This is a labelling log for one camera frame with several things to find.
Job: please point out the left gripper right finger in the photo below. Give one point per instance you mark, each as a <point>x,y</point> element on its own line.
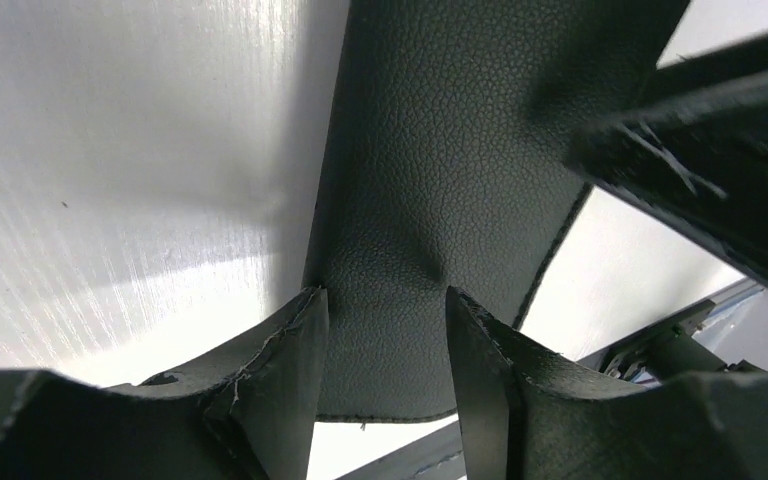
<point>526,412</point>

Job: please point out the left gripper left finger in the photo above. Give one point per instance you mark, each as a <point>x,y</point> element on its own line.
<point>244,410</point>

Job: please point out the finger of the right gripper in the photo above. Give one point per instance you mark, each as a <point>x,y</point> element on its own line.
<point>695,155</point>

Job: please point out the black zip tool case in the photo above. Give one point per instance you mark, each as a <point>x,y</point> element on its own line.
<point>443,167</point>

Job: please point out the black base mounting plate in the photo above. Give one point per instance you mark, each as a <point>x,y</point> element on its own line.
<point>682,342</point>

